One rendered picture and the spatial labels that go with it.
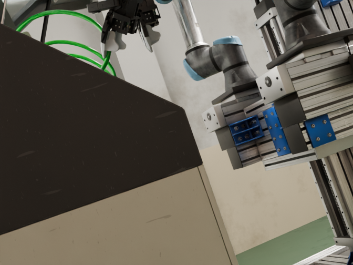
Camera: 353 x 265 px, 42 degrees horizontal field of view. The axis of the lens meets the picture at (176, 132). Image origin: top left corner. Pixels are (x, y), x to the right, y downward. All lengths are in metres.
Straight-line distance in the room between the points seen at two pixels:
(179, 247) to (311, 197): 3.10
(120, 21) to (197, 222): 0.64
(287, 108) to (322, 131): 0.13
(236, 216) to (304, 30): 2.56
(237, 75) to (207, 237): 0.88
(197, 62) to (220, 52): 0.11
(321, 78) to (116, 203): 0.73
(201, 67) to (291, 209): 2.37
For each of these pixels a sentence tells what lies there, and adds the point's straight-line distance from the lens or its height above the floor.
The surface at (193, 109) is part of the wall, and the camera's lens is 3.86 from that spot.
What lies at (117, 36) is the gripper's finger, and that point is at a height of 1.26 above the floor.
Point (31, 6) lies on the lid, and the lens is 2.01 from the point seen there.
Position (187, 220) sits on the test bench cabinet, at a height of 0.67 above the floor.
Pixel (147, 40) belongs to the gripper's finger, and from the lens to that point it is 1.62.
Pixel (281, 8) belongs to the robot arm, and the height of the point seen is 1.18.
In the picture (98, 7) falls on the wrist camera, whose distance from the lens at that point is 1.45.
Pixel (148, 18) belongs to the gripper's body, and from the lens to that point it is 1.65.
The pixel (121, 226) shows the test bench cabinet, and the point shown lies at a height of 0.71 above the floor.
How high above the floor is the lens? 0.79
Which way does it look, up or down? 5 degrees up
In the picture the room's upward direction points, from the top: 19 degrees counter-clockwise
